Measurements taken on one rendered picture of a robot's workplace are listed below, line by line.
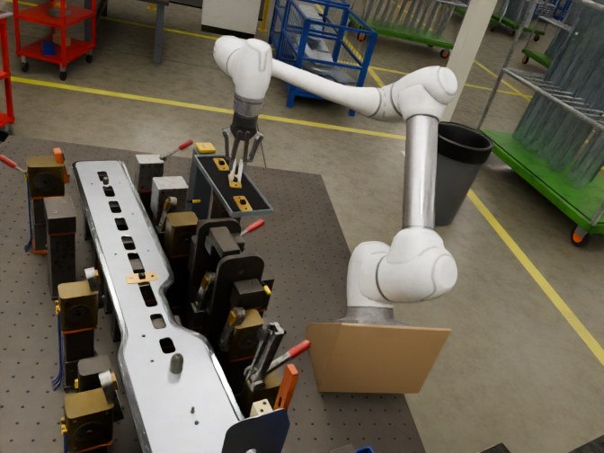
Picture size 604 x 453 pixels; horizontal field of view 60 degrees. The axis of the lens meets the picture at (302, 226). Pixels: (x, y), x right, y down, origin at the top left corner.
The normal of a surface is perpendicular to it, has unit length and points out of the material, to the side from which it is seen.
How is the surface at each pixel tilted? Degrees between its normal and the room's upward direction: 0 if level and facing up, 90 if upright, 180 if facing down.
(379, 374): 90
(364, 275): 72
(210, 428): 0
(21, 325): 0
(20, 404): 0
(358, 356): 90
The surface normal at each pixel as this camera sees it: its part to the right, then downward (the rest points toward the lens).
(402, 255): -0.76, -0.27
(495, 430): 0.22, -0.82
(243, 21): 0.15, 0.56
